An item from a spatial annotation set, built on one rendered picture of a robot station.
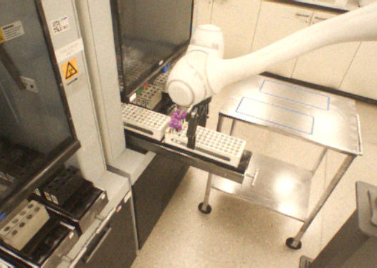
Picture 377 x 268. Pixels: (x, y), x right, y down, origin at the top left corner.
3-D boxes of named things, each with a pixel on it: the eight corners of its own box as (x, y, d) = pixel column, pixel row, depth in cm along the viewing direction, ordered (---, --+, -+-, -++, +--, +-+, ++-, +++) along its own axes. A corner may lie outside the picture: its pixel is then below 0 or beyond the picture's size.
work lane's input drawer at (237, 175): (90, 133, 121) (87, 117, 115) (109, 116, 130) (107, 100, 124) (251, 192, 102) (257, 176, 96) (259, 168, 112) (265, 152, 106)
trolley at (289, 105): (196, 211, 180) (212, 109, 126) (218, 165, 212) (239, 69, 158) (299, 253, 163) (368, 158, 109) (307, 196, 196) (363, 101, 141)
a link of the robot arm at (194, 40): (193, 64, 93) (179, 82, 84) (196, 16, 83) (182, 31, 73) (223, 70, 91) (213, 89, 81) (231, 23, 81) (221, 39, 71)
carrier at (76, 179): (79, 178, 91) (75, 166, 87) (84, 180, 90) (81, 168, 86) (54, 205, 83) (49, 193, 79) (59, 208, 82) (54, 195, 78)
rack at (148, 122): (97, 121, 117) (95, 109, 113) (111, 109, 124) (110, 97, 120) (160, 142, 109) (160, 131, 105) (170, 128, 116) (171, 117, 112)
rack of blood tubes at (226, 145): (163, 144, 109) (163, 132, 104) (174, 130, 116) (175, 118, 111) (236, 170, 101) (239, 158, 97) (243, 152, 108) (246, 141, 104)
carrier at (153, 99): (158, 97, 130) (158, 86, 126) (161, 98, 129) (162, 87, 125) (145, 110, 122) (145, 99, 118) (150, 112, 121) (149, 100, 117)
